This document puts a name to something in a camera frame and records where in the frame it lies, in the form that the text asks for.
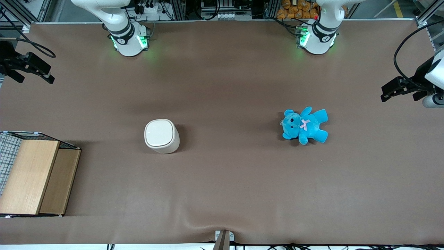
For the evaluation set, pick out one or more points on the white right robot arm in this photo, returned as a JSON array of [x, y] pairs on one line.
[[125, 34]]

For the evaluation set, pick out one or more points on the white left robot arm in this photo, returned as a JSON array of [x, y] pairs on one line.
[[321, 34]]

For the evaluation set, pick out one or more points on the orange plush toy pile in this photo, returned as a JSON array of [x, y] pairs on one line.
[[298, 10]]

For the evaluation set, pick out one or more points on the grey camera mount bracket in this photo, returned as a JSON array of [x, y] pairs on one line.
[[223, 239]]

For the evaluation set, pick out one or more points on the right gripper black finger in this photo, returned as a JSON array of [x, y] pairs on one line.
[[38, 65], [14, 75]]

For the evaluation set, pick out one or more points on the brown table cloth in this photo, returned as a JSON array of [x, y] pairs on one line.
[[222, 187]]

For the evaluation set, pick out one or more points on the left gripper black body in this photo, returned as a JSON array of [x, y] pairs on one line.
[[417, 82]]

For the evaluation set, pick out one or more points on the aluminium frame profile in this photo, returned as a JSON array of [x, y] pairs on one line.
[[24, 12], [428, 14]]

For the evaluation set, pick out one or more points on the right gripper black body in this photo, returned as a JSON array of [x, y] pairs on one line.
[[7, 58]]

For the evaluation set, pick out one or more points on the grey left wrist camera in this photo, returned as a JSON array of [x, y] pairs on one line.
[[432, 101]]

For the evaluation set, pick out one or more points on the white lidded trash can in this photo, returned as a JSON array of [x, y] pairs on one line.
[[161, 135]]

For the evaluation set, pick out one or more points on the white power strip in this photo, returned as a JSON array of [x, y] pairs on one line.
[[151, 7]]

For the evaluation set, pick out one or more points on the blue teddy bear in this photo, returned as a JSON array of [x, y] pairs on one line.
[[305, 125]]

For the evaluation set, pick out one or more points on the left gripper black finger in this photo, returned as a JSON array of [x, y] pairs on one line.
[[421, 96], [397, 86]]

